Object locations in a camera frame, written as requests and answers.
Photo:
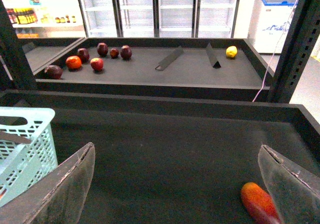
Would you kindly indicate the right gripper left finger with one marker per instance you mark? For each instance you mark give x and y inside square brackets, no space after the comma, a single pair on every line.
[59,197]

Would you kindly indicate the black metal rack post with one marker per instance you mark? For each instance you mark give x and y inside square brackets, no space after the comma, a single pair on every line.
[14,56]
[300,41]

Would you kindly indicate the glass door refrigerator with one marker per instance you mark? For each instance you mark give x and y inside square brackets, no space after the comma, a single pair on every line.
[159,18]

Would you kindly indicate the small dark red apple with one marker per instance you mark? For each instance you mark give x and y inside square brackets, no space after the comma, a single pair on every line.
[114,53]

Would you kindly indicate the black lower right tray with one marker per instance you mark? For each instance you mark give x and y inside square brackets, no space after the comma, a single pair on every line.
[172,161]

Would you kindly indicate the white chest freezer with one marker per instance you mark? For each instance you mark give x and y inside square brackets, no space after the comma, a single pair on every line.
[269,24]

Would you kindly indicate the black upper left tray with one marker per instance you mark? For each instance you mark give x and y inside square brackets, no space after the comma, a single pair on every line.
[41,52]

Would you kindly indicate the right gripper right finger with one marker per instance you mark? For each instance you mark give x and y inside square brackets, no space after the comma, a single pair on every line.
[294,190]

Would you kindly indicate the light blue plastic basket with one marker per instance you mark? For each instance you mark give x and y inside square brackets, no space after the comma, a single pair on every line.
[22,165]

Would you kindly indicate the orange red tomato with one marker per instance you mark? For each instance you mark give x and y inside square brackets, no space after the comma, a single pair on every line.
[73,62]

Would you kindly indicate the red yellow apple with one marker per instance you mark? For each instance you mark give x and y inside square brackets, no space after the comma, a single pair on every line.
[97,64]

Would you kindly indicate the black upper right tray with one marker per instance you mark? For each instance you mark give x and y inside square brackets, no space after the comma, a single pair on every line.
[245,78]

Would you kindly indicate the white grocery shelf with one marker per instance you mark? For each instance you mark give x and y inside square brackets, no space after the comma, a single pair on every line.
[45,18]

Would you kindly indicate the yellow lemon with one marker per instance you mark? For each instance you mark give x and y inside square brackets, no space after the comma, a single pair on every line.
[231,52]

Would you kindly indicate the black tray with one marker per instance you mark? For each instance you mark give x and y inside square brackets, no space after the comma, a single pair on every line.
[41,52]
[245,78]
[172,161]

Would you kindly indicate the orange red mango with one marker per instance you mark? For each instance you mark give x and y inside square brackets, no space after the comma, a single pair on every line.
[259,204]

